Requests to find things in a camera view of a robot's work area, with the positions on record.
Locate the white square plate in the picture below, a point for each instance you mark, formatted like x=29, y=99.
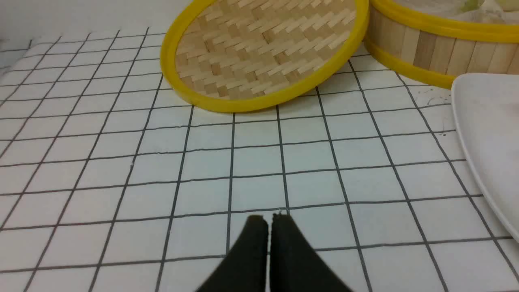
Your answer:
x=486, y=115

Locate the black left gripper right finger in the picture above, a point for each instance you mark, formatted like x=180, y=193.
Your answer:
x=294, y=265

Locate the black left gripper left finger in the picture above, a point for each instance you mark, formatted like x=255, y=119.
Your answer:
x=244, y=267

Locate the yellow-rimmed bamboo steamer basket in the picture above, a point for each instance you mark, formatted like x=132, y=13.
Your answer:
x=435, y=41

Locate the woven bamboo steamer lid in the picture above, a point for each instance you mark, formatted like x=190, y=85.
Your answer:
x=247, y=55

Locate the white grid tablecloth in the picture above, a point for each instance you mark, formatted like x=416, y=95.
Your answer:
x=110, y=182

